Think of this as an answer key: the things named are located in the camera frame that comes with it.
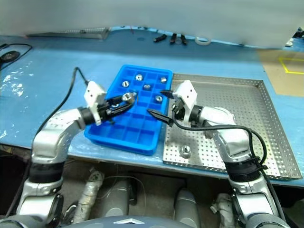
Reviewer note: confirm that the grey robot torso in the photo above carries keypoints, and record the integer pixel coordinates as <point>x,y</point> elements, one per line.
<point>123,222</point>

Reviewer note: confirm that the metal roller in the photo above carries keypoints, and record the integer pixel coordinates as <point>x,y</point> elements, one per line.
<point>139,77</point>
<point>158,98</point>
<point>125,83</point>
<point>127,96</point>
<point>146,87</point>
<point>163,79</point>

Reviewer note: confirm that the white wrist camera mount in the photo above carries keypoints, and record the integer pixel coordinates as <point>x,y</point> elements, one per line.
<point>187,91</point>
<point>93,91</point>

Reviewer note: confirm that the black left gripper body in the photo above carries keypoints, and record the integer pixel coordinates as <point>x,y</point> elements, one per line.
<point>104,109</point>

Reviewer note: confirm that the black round disc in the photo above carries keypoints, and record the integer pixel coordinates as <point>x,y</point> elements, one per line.
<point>9,56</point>

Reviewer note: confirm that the blue compartment tray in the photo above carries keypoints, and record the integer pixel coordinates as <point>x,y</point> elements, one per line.
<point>137,133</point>

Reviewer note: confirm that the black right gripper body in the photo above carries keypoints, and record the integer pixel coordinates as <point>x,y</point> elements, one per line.
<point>178,110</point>

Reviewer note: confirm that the grey robot leg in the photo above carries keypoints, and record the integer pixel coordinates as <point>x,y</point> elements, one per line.
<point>187,209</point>
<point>118,199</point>

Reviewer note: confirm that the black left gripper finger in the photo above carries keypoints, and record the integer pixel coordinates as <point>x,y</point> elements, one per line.
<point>115,99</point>
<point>122,108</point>

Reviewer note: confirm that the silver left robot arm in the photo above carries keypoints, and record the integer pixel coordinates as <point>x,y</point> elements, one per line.
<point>54,133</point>

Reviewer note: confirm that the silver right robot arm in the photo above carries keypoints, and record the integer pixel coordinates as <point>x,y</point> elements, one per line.
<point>232,140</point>

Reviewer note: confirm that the white wrapped padding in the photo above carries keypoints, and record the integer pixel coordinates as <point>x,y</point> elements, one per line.
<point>88,197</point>
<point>224,211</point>

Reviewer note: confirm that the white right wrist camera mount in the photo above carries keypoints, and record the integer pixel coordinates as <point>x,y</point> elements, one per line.
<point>187,91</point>

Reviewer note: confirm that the metal nut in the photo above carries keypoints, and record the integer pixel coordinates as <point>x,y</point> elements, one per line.
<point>185,152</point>

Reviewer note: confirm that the flat perforated steel tray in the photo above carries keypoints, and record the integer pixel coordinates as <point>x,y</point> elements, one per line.
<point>71,33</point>

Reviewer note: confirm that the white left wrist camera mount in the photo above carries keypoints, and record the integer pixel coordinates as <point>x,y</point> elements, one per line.
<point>93,91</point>

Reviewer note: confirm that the brown cardboard sheet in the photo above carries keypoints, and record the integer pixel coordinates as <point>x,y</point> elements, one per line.
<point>273,76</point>

